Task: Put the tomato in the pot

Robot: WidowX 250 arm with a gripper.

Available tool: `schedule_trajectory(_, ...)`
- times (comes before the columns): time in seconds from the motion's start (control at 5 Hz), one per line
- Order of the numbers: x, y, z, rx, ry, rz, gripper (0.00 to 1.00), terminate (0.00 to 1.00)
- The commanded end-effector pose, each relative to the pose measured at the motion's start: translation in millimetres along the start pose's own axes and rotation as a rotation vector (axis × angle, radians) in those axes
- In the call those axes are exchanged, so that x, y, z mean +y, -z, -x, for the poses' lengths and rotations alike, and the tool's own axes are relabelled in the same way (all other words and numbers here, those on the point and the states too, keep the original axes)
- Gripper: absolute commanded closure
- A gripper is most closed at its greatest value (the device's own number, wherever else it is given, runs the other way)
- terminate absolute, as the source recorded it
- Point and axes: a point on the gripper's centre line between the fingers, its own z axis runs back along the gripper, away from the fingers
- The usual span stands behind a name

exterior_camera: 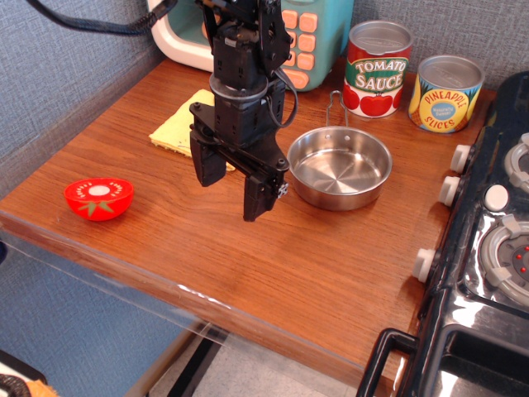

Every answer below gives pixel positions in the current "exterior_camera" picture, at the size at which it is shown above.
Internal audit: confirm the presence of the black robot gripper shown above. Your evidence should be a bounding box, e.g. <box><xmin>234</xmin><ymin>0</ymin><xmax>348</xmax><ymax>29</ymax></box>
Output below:
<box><xmin>189</xmin><ymin>75</ymin><xmax>289</xmax><ymax>222</ymax></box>

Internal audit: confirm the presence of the red toy tomato half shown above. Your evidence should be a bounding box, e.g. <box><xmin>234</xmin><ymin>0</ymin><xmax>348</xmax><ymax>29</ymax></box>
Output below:
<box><xmin>64</xmin><ymin>178</ymin><xmax>135</xmax><ymax>222</ymax></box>

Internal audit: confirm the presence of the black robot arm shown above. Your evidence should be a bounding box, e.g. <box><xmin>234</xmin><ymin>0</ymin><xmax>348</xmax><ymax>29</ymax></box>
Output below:
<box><xmin>189</xmin><ymin>1</ymin><xmax>297</xmax><ymax>222</ymax></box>

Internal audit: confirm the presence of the stainless steel pot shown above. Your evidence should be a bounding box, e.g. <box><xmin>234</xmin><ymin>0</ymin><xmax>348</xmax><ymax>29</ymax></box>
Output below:
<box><xmin>286</xmin><ymin>89</ymin><xmax>393</xmax><ymax>212</ymax></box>

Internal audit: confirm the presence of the tomato sauce can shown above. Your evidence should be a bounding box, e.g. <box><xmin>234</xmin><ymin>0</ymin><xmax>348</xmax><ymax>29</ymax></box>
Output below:
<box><xmin>342</xmin><ymin>20</ymin><xmax>413</xmax><ymax>118</ymax></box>

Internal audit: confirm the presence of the yellow folded cloth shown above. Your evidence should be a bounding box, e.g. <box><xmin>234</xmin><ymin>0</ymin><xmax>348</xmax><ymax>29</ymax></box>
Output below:
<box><xmin>149</xmin><ymin>89</ymin><xmax>214</xmax><ymax>158</ymax></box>

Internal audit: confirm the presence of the toy microwave teal and white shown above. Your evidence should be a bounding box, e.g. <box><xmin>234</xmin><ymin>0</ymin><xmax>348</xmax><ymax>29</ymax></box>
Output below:
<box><xmin>152</xmin><ymin>0</ymin><xmax>354</xmax><ymax>92</ymax></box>

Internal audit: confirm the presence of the white stove knob bottom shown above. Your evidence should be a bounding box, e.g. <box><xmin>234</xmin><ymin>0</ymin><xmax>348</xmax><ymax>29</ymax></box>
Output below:
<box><xmin>412</xmin><ymin>248</ymin><xmax>436</xmax><ymax>283</ymax></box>

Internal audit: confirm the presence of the white stove knob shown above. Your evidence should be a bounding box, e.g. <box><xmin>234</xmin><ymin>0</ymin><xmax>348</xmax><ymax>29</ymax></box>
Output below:
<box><xmin>438</xmin><ymin>176</ymin><xmax>460</xmax><ymax>207</ymax></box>
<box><xmin>412</xmin><ymin>248</ymin><xmax>436</xmax><ymax>283</ymax></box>
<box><xmin>450</xmin><ymin>145</ymin><xmax>472</xmax><ymax>174</ymax></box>

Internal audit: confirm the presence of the white stove knob middle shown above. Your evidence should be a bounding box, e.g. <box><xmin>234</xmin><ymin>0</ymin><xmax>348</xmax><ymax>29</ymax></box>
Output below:
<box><xmin>438</xmin><ymin>176</ymin><xmax>460</xmax><ymax>207</ymax></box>

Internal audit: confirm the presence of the white stove knob top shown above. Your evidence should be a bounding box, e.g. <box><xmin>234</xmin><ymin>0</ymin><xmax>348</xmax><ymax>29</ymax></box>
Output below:
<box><xmin>450</xmin><ymin>145</ymin><xmax>472</xmax><ymax>174</ymax></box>

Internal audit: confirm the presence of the pineapple slices can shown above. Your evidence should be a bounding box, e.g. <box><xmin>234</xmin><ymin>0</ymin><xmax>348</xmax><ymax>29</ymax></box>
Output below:
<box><xmin>408</xmin><ymin>55</ymin><xmax>485</xmax><ymax>134</ymax></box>

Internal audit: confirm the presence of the black toy stove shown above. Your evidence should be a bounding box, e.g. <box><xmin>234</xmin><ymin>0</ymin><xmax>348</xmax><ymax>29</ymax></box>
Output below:
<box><xmin>357</xmin><ymin>72</ymin><xmax>528</xmax><ymax>396</ymax></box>

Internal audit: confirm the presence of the black braided cable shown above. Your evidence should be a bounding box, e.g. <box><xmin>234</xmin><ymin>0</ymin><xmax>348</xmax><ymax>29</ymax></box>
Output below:
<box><xmin>25</xmin><ymin>0</ymin><xmax>179</xmax><ymax>36</ymax></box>

